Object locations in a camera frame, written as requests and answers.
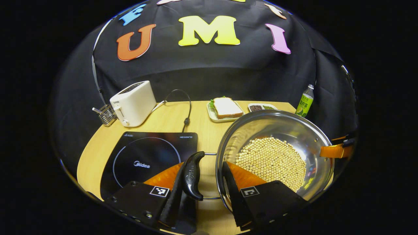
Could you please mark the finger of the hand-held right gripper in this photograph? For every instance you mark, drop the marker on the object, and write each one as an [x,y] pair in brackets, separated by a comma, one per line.
[333,151]
[343,137]

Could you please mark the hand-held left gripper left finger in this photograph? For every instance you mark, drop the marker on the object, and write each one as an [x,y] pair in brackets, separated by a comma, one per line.
[173,205]

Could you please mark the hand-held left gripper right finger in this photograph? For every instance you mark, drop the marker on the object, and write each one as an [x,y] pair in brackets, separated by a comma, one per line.
[233,195]

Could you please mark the pile of soybeans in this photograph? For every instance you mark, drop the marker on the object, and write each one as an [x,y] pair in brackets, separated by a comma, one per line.
[271,156]

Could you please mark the black induction cooktop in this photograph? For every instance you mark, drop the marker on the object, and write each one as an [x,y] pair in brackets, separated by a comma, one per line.
[147,150]

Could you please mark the green label drink bottle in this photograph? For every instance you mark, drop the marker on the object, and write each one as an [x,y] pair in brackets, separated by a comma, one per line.
[304,104]

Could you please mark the metal stand pole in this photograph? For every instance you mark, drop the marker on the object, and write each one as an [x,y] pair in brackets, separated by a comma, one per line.
[346,73]

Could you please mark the white bread sandwich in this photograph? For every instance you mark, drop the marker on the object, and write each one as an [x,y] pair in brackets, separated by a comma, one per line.
[227,107]

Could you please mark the white divided dish of beans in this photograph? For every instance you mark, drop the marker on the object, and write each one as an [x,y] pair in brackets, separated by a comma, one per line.
[255,107]

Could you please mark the white toaster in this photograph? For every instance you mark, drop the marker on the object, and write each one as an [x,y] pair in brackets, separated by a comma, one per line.
[134,104]

